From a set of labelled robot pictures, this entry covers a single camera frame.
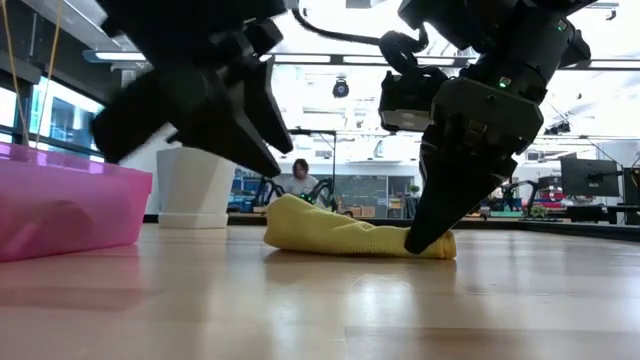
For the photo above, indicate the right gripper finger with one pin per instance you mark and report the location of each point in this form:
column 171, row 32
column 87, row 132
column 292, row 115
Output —
column 445, row 195

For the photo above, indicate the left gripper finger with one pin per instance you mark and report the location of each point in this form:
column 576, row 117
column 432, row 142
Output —
column 235, row 140
column 267, row 105

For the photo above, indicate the pink plastic basket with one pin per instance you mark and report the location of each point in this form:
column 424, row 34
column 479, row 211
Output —
column 100, row 200

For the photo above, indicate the yellow microfiber towel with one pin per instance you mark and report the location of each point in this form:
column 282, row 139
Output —
column 325, row 230

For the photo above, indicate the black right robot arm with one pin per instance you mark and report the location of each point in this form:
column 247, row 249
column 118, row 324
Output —
column 525, row 35

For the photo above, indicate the black background robot arm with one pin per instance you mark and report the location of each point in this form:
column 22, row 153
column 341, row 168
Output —
column 522, row 192
column 267, row 190
column 325, row 192

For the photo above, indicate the small background plant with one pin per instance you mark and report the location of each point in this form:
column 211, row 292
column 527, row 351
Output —
column 414, row 190

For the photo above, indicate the white hexagonal planter pot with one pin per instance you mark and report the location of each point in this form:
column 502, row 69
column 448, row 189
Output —
column 195, row 185

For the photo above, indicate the black ceiling spotlight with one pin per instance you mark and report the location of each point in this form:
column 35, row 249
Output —
column 557, row 128

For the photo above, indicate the person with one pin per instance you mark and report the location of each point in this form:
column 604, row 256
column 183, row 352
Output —
column 300, row 182

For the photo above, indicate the black framed window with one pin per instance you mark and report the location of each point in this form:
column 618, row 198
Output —
column 65, row 120

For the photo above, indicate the black computer monitor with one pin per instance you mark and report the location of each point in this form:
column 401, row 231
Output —
column 632, row 186
column 589, row 177

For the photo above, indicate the overhead rig light bar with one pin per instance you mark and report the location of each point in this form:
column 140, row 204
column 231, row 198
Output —
column 610, row 64

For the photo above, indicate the black background stand frame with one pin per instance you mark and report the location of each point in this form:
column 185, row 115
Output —
column 320, row 132

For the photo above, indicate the black overhead camera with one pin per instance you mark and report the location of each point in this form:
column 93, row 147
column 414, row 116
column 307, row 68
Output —
column 341, row 89

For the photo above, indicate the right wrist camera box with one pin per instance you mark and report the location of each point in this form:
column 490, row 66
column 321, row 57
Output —
column 405, row 100

